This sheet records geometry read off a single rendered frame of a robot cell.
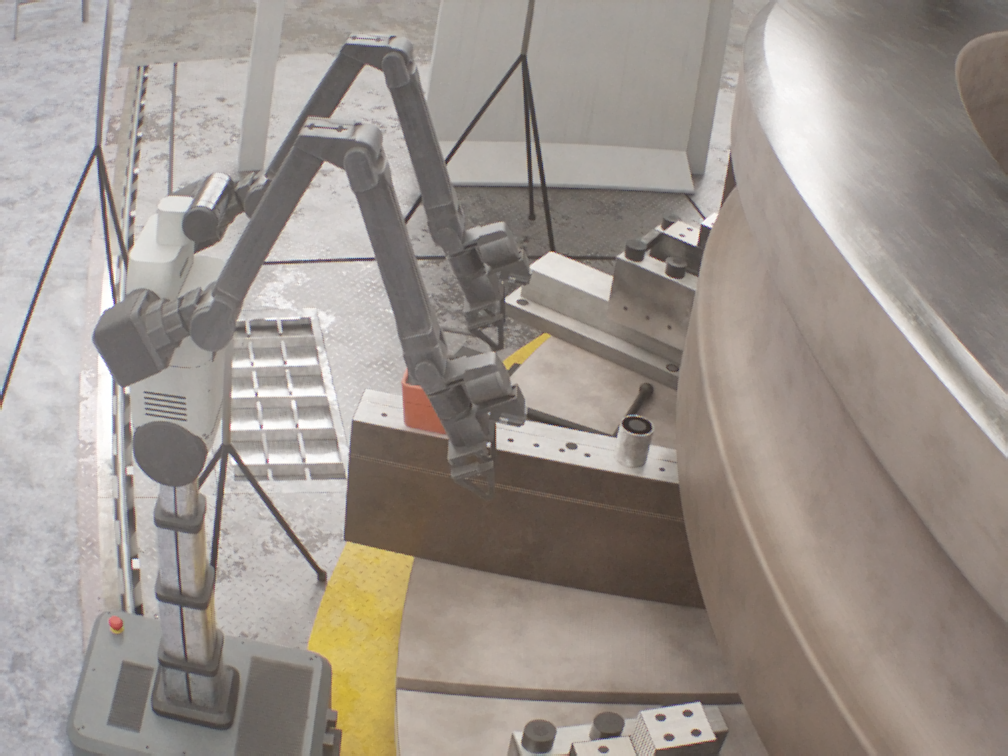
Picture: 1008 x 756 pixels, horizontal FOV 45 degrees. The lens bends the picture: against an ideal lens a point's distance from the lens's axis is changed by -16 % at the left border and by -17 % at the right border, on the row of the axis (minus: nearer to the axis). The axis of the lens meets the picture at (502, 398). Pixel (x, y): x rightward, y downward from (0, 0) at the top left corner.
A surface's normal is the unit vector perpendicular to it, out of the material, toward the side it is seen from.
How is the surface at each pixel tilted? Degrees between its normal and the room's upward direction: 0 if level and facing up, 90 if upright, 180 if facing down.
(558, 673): 0
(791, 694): 90
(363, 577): 0
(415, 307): 86
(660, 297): 90
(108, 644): 0
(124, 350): 90
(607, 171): 37
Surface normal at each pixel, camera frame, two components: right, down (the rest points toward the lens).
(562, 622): 0.13, -0.82
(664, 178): 0.24, -0.31
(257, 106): 0.23, 0.57
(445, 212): 0.02, 0.55
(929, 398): -0.94, 0.07
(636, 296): -0.51, 0.43
